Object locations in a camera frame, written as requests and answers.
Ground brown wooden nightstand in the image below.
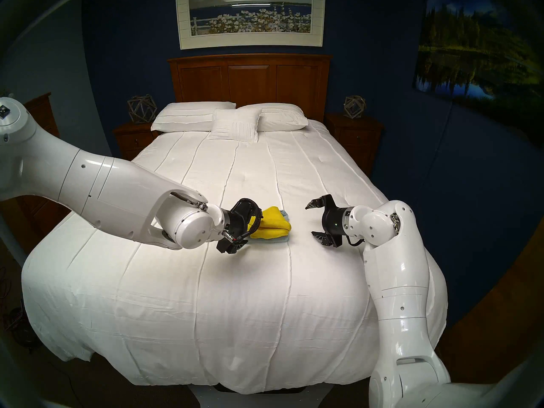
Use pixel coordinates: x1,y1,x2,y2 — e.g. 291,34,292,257
113,122,161,163
325,113,384,176

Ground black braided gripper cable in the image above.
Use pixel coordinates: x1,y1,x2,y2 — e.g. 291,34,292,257
238,198,263,242

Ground brown wooden headboard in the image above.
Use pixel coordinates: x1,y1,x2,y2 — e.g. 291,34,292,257
167,54,332,123

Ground forest lake wall poster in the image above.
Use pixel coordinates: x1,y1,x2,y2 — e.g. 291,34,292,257
413,0,544,131

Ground yellow hand towel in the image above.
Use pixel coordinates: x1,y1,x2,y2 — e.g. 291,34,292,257
249,206,292,239

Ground white bed comforter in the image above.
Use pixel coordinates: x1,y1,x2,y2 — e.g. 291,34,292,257
21,119,448,394

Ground large white pillow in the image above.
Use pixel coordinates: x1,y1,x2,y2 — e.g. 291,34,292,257
237,103,309,132
151,102,236,132

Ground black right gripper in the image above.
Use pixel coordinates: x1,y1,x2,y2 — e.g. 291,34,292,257
305,195,351,247

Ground brown wooden dresser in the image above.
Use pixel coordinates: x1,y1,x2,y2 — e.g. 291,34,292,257
0,93,71,250

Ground light blue hand towel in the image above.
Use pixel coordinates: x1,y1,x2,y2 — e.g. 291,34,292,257
251,210,290,243

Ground small pleated white pillow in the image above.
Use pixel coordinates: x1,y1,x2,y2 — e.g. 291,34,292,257
208,109,262,143

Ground grey geometric wire ornament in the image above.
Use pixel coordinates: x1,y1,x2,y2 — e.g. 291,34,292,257
127,94,158,124
343,96,367,119

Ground white framed flower picture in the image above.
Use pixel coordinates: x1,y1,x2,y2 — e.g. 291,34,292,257
175,0,326,50

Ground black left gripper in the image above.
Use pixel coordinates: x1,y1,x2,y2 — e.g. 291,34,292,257
217,198,261,254

